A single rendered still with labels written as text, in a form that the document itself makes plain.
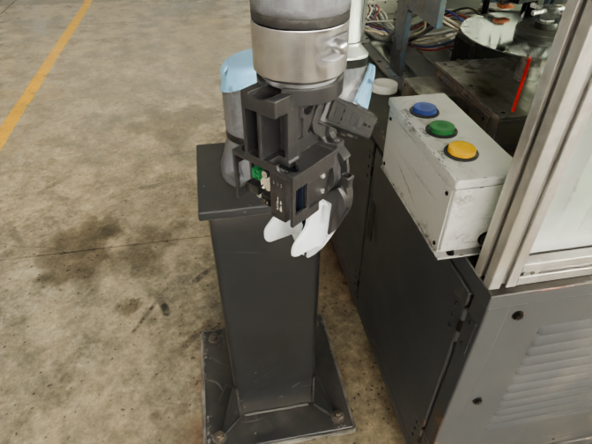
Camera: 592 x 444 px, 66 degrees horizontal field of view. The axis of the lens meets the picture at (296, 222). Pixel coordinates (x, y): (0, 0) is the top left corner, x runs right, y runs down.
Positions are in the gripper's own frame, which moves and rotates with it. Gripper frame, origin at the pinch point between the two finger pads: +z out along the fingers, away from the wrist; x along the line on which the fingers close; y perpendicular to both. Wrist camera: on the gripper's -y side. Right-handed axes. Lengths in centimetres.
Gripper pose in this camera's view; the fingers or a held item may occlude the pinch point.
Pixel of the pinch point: (311, 242)
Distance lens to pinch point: 51.2
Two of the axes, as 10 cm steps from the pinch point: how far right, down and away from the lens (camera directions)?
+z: 0.0, 7.7, 6.3
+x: 7.6, 4.1, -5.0
